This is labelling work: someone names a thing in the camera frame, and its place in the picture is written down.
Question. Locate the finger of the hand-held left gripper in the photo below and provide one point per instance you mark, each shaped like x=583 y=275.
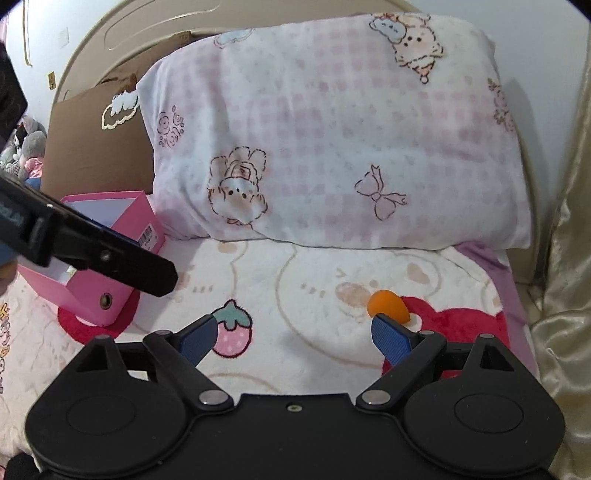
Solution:
x=129 y=263
x=121 y=235

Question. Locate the grey plush toy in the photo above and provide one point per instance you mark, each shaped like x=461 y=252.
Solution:
x=34 y=138

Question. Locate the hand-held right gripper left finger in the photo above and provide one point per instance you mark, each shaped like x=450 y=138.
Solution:
x=198 y=339

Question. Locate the brown pillow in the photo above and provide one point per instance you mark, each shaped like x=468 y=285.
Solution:
x=78 y=152

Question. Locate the black and white plush toy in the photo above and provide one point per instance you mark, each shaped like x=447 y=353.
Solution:
x=11 y=144

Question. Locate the white wall switch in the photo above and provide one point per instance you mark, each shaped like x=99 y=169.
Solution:
x=64 y=37

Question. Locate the small yellow wall hook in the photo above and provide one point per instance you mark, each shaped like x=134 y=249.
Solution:
x=52 y=80

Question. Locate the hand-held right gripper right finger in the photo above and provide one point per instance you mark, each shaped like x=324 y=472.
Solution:
x=390 y=341

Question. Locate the pink checkered pillow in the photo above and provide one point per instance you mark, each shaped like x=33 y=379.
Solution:
x=323 y=115

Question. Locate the small orange ball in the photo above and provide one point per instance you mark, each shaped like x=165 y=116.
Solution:
x=385 y=302

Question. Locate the gold curtain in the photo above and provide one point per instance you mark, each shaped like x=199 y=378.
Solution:
x=568 y=277

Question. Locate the pink cardboard box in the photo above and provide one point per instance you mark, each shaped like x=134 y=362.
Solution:
x=83 y=286

